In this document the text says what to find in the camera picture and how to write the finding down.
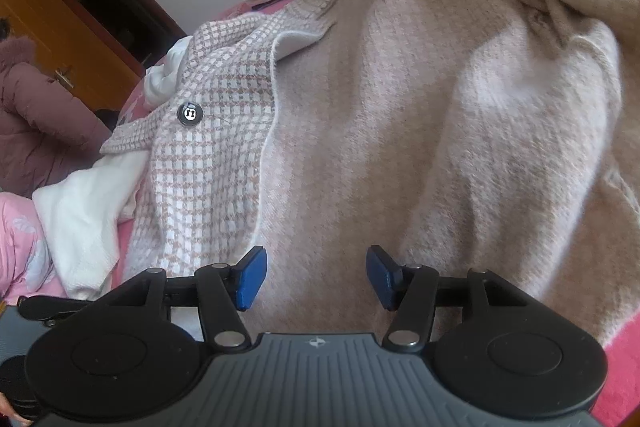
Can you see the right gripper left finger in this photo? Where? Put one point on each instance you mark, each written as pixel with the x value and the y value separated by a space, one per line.
pixel 223 292

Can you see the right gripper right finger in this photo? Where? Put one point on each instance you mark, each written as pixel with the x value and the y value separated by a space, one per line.
pixel 410 292

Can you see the pink checkered knit sweater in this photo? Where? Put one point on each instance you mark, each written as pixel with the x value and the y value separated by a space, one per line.
pixel 380 131

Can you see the white fluffy garment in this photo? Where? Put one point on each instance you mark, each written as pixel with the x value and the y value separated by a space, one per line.
pixel 79 215

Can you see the pink floral bed blanket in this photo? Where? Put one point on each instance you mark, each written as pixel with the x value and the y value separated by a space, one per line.
pixel 625 346

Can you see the person in maroon coat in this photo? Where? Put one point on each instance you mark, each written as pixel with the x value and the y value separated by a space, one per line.
pixel 46 133

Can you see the orange wooden door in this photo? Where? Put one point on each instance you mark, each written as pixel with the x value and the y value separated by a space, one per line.
pixel 71 53

